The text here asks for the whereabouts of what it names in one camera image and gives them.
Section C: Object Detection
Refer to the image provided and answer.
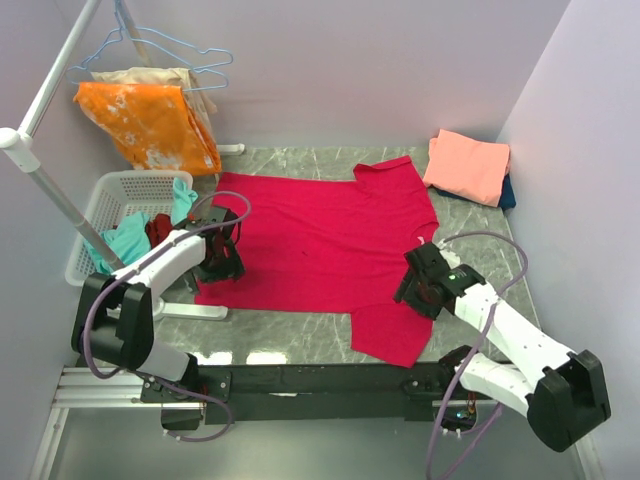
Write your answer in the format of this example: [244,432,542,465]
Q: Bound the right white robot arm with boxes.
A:
[394,243,611,452]

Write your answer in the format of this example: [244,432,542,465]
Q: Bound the folded navy t-shirt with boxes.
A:
[435,174,517,211]

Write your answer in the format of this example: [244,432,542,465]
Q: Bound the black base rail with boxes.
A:
[140,362,454,431]

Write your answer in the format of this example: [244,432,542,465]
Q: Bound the teal t-shirt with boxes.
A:
[94,174,198,265]

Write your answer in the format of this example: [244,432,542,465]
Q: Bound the white clothes rack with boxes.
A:
[1,1,246,330]

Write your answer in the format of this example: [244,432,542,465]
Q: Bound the aluminium frame rail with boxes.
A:
[27,362,601,480]

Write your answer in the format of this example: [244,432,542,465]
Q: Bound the orange tie-dye cloth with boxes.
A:
[74,82,222,176]

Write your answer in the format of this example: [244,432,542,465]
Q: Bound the beige cloth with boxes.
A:
[92,67,217,139]

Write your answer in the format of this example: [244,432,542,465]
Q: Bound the dark red t-shirt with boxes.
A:
[145,213,173,249]

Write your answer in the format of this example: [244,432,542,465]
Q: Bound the white plastic laundry basket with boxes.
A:
[85,170,197,265]

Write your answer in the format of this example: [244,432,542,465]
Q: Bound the folded salmon t-shirt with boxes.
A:
[423,129,511,207]

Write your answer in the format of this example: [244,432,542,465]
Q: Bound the magenta t-shirt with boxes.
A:
[195,156,439,367]

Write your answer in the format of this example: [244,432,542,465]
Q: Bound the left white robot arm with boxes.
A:
[71,206,245,402]

